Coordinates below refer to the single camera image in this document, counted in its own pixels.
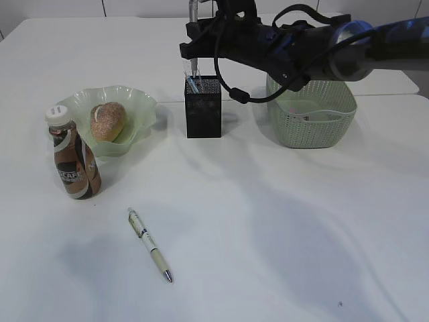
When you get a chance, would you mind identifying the clear plastic ruler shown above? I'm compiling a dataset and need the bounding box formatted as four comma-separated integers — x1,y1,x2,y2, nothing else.
182,58,200,78

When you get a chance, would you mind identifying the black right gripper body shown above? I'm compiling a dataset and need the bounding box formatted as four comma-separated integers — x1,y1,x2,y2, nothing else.
179,1,312,93

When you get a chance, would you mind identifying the bread roll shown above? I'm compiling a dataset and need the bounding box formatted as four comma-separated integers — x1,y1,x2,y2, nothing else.
90,102,127,142

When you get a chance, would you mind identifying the green glass wavy plate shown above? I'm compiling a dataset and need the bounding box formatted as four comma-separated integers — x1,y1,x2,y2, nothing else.
58,85,157,158

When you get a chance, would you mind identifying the black pen holder box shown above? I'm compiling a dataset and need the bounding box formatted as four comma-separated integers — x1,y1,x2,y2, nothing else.
184,75,222,138

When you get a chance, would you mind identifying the green plastic basket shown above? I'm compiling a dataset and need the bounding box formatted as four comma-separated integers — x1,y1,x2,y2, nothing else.
267,80,357,149

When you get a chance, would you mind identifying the light blue pen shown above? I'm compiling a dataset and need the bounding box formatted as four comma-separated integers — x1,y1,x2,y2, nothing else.
186,76,202,94

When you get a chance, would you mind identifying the grey blue pen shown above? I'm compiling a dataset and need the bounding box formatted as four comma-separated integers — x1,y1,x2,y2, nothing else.
187,0,199,80

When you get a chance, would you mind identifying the Nescafe coffee bottle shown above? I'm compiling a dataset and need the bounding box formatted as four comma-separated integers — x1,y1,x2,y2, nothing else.
45,105,101,200

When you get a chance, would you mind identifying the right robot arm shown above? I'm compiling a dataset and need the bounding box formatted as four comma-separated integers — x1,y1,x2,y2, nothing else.
180,1,428,93

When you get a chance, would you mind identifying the beige pen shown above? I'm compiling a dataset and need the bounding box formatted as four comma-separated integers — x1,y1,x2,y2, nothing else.
127,207,174,283

